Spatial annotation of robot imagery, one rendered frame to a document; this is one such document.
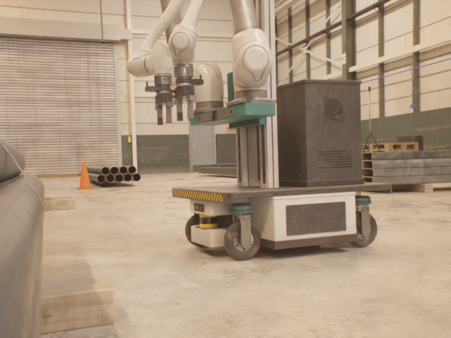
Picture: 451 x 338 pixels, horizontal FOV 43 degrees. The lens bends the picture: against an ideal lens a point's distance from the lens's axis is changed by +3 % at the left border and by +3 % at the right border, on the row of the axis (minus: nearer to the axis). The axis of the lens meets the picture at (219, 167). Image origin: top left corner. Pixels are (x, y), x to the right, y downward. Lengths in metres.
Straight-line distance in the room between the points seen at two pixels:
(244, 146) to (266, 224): 0.53
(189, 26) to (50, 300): 1.30
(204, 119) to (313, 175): 0.64
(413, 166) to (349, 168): 4.37
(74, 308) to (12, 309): 1.37
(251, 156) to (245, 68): 0.75
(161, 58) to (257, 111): 0.60
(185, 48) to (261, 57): 0.32
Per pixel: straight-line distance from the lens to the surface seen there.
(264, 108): 2.55
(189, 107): 2.52
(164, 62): 2.83
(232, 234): 2.55
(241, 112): 2.54
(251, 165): 2.97
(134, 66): 2.95
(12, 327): 0.31
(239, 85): 2.58
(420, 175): 7.27
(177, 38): 2.39
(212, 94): 2.98
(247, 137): 2.98
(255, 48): 2.34
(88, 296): 1.70
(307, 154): 2.73
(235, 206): 2.55
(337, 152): 2.83
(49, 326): 1.72
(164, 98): 2.79
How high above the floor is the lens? 0.47
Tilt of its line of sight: 1 degrees down
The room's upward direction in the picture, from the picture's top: 2 degrees counter-clockwise
